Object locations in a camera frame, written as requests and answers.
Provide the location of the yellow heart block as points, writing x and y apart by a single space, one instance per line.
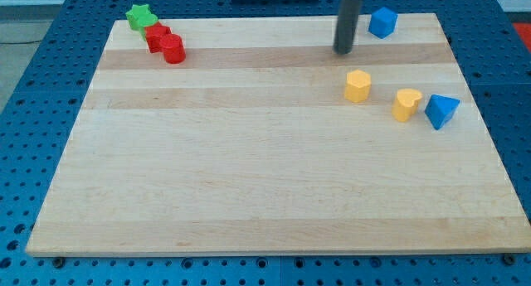
405 104

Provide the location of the red cylinder block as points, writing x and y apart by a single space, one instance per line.
172 48

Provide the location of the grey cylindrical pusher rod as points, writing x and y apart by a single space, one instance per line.
346 26

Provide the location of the wooden board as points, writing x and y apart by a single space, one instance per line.
249 147

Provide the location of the red square block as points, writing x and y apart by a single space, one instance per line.
153 35

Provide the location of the blue cube block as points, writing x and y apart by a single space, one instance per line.
383 22

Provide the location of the green star block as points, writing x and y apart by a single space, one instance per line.
135 13

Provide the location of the blue triangle block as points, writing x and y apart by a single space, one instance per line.
440 110

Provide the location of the green cylinder block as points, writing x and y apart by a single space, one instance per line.
146 20

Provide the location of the yellow hexagon block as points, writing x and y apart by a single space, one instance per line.
357 86

